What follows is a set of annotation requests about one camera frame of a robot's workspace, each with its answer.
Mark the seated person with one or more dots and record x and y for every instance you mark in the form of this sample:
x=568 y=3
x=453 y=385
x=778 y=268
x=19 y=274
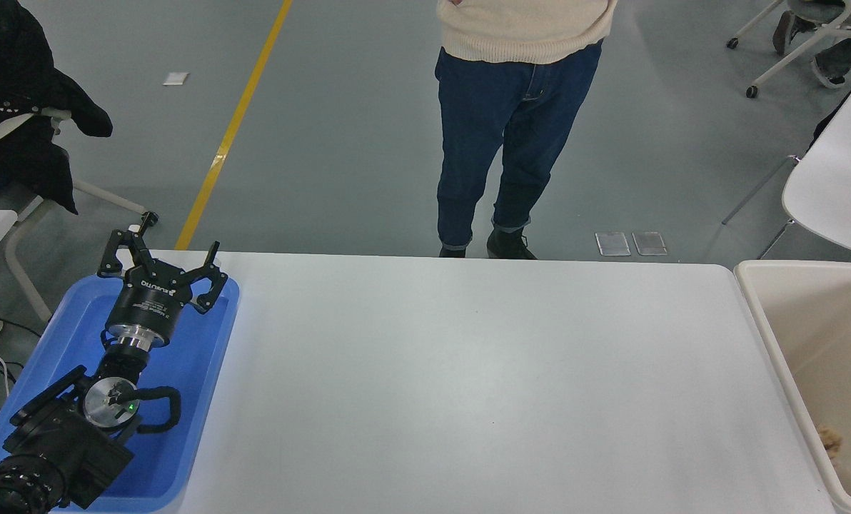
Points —
x=18 y=78

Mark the tan paper ball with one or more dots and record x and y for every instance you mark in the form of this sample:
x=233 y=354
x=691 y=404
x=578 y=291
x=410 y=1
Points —
x=831 y=442

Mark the blue plastic tray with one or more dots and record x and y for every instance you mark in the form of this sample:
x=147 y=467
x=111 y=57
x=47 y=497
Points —
x=183 y=400

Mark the white frame chair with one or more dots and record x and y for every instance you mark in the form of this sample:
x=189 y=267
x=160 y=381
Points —
x=26 y=228

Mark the white round table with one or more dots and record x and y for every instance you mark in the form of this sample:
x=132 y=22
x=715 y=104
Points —
x=839 y=185

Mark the large pale bin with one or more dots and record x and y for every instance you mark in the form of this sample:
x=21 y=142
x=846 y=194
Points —
x=811 y=335

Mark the white paper scrap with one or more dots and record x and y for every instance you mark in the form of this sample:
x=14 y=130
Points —
x=175 y=78

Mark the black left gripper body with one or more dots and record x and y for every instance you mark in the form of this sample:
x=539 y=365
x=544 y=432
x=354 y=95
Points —
x=150 y=296

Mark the white wheeled office chair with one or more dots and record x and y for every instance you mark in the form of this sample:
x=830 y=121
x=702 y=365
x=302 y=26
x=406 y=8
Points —
x=789 y=61

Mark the standing person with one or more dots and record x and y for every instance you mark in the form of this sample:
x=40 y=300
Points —
x=490 y=107

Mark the person on office chair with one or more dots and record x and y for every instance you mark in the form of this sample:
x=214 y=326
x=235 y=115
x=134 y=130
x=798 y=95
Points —
x=784 y=32

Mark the clear floor plate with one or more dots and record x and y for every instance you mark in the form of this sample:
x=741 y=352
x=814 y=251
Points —
x=612 y=244
x=649 y=243

